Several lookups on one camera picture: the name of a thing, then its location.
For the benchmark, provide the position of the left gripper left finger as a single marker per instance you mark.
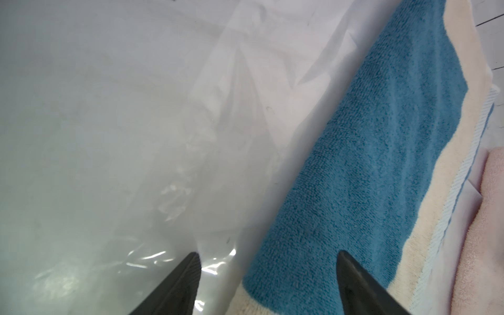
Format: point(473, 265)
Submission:
point(176, 294)

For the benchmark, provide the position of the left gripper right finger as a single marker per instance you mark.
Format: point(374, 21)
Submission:
point(360, 293)

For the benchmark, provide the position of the pink towel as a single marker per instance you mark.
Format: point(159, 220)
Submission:
point(478, 287)

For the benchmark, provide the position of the blue and cream towel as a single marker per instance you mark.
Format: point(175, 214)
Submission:
point(383, 179)

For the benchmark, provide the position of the clear plastic vacuum bag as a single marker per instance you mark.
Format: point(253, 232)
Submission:
point(136, 132)

